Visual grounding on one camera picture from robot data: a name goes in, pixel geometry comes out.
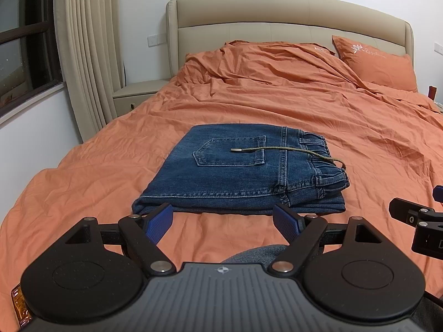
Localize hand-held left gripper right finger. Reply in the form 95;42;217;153
272;203;380;274

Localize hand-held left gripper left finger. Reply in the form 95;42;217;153
64;203;174;274

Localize blue denim pants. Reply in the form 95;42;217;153
132;124;350;217

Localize orange bed sheet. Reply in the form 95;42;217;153
0;40;443;332

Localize dark grey cloth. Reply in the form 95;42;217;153
419;289;443;332

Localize beige nightstand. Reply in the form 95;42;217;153
112;78;171;120

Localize orange pillow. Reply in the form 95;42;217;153
331;35;419;93

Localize beige pleated curtain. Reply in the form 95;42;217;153
53;0;127;144

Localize beige padded headboard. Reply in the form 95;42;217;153
165;0;415;92

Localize dark framed window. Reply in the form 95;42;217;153
0;0;65;111

